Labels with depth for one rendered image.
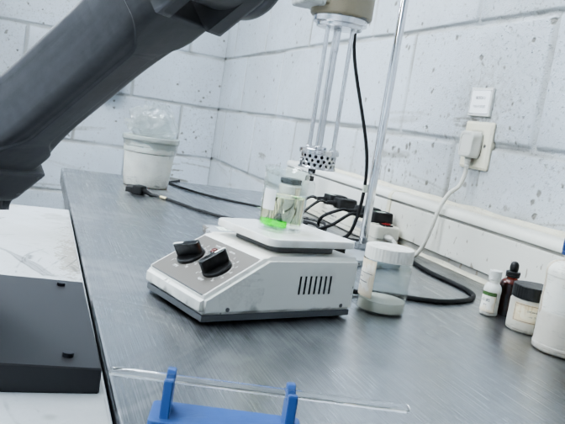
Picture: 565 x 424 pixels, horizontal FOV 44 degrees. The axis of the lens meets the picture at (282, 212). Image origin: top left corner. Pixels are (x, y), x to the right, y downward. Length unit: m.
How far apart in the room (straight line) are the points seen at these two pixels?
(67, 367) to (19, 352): 0.04
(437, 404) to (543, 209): 0.61
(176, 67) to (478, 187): 2.08
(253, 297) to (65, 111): 0.30
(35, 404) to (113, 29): 0.25
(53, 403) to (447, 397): 0.32
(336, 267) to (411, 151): 0.78
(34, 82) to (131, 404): 0.23
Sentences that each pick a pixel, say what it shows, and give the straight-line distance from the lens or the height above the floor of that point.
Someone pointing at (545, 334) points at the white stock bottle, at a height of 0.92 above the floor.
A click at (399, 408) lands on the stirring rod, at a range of 0.49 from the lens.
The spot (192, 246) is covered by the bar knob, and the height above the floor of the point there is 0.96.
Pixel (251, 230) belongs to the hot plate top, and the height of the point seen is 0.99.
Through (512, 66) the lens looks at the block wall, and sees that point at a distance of 1.29.
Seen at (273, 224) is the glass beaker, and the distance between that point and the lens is 0.76.
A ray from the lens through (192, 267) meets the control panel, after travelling 0.75.
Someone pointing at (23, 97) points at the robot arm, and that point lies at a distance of 0.53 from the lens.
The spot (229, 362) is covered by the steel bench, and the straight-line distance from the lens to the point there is 0.61.
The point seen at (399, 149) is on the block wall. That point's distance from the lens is 1.57.
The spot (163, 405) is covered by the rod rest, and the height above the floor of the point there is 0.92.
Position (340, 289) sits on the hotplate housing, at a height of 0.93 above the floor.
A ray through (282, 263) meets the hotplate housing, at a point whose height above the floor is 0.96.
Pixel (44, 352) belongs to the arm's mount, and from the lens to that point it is 0.54.
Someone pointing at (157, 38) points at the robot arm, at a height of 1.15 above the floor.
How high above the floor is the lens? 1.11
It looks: 7 degrees down
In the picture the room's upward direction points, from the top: 9 degrees clockwise
